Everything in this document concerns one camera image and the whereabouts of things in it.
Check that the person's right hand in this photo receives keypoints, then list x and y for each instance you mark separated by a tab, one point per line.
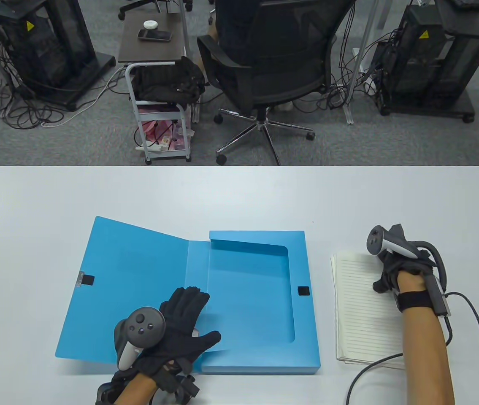
391	270

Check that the person's left hand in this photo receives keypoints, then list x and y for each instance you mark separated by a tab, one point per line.
180	320

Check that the stack of lined papers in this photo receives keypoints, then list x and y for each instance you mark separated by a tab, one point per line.
357	320

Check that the blue file box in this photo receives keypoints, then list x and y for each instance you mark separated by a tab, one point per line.
247	295

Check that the person's right forearm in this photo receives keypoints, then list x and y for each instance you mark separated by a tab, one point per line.
427	358

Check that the person's left forearm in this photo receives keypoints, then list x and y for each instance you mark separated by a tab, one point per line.
136	390

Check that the grey right hand controller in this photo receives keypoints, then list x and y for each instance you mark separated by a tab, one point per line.
376	242

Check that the grey hand controller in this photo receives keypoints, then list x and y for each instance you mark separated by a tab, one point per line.
376	242
144	325

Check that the grey left hand controller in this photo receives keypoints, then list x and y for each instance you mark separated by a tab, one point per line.
144	325

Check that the white power strip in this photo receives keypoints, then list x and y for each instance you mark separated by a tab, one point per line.
155	147

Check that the pink bags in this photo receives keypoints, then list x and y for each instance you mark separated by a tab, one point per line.
155	128

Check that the white metal table leg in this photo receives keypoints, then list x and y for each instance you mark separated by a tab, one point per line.
361	76
186	33

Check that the black equipment rack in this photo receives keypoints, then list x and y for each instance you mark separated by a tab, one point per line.
41	42
425	63

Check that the black backpack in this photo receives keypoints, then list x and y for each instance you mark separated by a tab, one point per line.
167	82

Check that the black mesh office chair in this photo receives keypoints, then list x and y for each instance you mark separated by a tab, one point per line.
277	50

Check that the white cart with brown top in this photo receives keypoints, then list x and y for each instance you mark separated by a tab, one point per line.
150	52

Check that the black smartphone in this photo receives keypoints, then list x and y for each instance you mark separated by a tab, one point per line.
155	36

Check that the white round device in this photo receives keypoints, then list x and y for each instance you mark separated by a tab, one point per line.
150	24

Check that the black chair base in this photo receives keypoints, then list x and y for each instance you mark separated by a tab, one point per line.
138	4

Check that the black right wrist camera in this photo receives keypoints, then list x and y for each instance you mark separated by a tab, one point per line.
437	295

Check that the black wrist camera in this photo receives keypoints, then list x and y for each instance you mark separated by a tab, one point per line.
178	382
437	295

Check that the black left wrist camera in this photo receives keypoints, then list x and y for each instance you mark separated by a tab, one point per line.
178	382

